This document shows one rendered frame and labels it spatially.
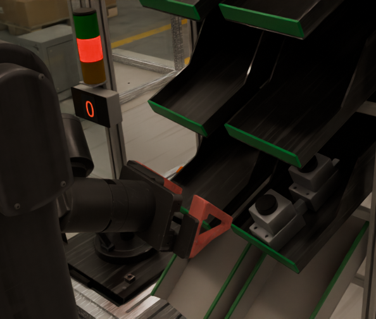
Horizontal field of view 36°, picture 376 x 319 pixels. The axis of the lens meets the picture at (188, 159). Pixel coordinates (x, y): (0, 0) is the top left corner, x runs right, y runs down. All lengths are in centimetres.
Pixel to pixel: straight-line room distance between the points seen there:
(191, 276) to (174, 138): 94
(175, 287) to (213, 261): 9
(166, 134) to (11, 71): 171
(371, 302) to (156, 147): 110
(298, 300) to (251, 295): 8
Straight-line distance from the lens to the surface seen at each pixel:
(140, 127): 203
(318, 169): 83
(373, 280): 91
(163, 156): 183
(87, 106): 133
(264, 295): 98
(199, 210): 63
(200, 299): 103
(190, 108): 86
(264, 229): 83
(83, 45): 128
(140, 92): 231
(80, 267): 122
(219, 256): 103
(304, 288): 95
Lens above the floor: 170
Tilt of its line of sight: 28 degrees down
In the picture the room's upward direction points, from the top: 5 degrees counter-clockwise
